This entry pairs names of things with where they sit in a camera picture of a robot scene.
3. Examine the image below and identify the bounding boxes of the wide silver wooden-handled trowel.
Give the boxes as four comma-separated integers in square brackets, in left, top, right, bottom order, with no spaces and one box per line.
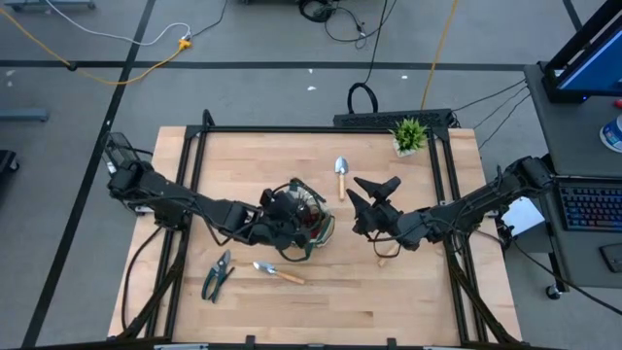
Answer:
[333,155,350,202]

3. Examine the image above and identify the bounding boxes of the black perforated power box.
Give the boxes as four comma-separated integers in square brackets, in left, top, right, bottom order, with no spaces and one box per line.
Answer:
[332,108,454,129]

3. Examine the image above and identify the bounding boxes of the white round container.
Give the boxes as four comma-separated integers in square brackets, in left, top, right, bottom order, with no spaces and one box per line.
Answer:
[599,114,622,155]

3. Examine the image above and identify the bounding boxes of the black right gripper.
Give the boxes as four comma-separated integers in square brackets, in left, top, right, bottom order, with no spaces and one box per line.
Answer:
[345,175,432,250]

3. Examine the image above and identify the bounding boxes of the green plant in white pot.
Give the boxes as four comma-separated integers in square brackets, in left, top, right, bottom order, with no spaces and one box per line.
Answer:
[388,116,431,159]

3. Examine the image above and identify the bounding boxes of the black metal table frame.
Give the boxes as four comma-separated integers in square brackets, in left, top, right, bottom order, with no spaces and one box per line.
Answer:
[116,109,524,350]

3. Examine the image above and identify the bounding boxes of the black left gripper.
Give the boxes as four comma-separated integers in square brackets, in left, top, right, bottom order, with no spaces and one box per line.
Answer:
[245,187,317,252]

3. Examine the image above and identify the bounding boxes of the black cable loop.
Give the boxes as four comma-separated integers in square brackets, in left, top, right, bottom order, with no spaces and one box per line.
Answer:
[346,82,380,116]

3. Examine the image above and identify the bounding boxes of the white floor cable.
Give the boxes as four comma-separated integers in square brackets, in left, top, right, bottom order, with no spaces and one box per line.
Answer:
[43,0,193,48]

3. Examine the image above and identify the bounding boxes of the white paper sheet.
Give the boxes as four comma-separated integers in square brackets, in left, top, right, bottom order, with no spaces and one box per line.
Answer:
[499,195,535,238]

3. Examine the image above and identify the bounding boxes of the narrow silver wooden-handled trowel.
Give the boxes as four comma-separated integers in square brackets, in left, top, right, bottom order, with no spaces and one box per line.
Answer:
[252,260,307,287]

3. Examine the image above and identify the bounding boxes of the yellow hanging cable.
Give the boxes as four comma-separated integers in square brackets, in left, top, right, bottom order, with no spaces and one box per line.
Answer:
[419,0,461,111]

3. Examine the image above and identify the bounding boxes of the green-handled pruning shears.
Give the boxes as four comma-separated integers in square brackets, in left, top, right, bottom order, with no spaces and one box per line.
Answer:
[200,248,236,305]

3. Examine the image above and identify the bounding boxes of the cream green-trimmed gardening bag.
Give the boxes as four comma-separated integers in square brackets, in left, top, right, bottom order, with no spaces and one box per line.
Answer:
[261,177,337,263]

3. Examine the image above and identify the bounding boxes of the black computer monitor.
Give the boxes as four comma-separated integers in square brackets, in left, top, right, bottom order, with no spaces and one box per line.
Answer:
[540,0,622,104]

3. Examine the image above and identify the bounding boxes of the black laptop keyboard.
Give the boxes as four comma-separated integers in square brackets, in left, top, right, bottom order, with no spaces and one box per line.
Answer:
[557,184,622,233]

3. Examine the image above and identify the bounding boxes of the yellow floor extension cable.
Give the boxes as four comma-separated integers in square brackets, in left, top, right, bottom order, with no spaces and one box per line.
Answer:
[0,7,193,88]

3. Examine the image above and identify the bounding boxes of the grey computer desk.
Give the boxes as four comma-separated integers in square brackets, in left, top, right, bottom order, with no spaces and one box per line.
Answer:
[523,61,622,292]

